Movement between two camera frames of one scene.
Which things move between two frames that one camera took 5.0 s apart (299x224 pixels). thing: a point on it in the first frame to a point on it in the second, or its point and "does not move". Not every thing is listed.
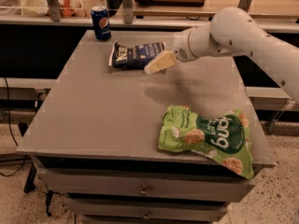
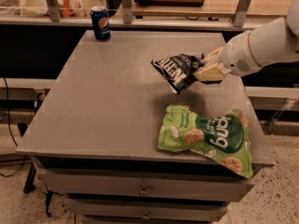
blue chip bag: [135, 57] to [178, 70]
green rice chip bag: [226, 136] does not move
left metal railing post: [53, 4] does not move
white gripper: [179, 48] to [237, 57]
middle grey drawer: [146, 211] does not move
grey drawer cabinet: [95, 138] does not move
